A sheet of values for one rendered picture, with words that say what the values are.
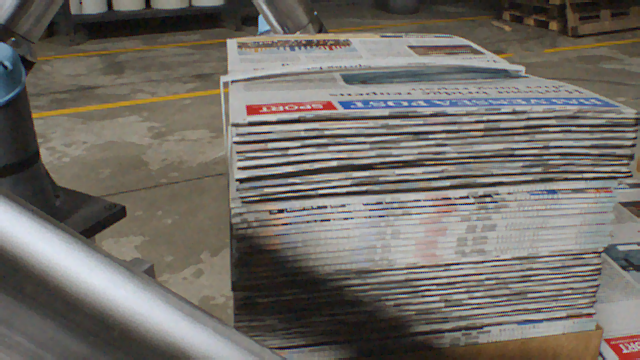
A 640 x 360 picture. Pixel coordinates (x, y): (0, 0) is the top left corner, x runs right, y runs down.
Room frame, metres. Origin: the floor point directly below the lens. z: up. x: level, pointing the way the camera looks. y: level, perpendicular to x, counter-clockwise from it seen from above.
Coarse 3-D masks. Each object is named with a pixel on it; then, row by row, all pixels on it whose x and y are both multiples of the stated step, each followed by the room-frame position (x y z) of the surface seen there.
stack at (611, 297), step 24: (624, 192) 0.74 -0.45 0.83; (624, 216) 0.67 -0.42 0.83; (624, 240) 0.61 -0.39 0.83; (600, 264) 0.56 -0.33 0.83; (624, 264) 0.56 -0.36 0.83; (600, 288) 0.51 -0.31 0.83; (624, 288) 0.51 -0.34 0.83; (600, 312) 0.47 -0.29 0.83; (624, 312) 0.47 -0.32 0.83; (624, 336) 0.43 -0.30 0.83
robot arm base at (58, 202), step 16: (32, 160) 0.67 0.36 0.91; (0, 176) 0.64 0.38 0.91; (16, 176) 0.65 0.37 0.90; (32, 176) 0.67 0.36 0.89; (48, 176) 0.71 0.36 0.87; (16, 192) 0.64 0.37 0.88; (32, 192) 0.66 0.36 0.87; (48, 192) 0.68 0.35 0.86; (48, 208) 0.66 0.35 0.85; (64, 208) 0.70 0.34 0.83
